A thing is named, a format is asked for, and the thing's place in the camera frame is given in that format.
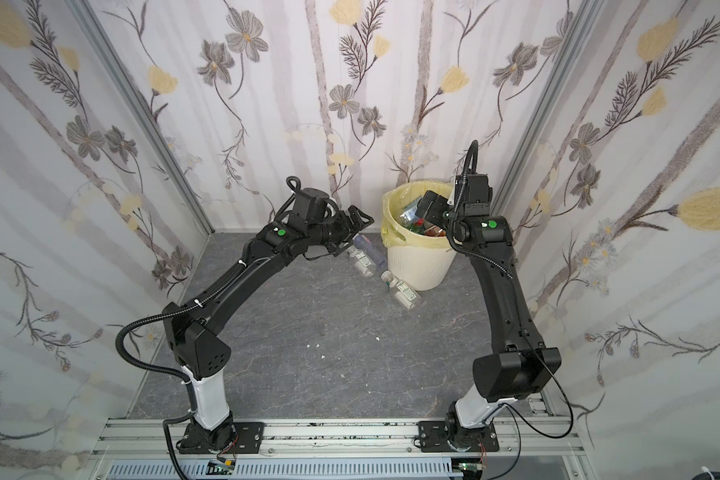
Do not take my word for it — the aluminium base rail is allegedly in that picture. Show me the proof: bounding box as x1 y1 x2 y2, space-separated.
89 416 595 480

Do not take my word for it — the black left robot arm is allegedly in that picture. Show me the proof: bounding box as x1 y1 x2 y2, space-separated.
115 176 374 459

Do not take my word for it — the clear bottle blue tint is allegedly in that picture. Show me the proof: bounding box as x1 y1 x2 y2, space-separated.
353 234 388 271

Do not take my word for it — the red yellow label bottle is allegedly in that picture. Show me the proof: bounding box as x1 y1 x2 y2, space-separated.
414 220 446 237

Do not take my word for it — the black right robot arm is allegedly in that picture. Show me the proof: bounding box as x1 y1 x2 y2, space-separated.
416 173 562 451

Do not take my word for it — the white bin with yellow bag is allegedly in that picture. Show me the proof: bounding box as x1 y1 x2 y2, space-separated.
381 180 456 291

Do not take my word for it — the blue label clear bottle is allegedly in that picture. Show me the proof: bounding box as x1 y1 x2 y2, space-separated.
397 196 422 227

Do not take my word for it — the clear bottle white green label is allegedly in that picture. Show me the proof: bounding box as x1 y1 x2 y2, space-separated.
381 270 422 310

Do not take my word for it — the clear bottle white cap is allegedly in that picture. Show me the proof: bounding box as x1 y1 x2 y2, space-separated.
347 246 376 277

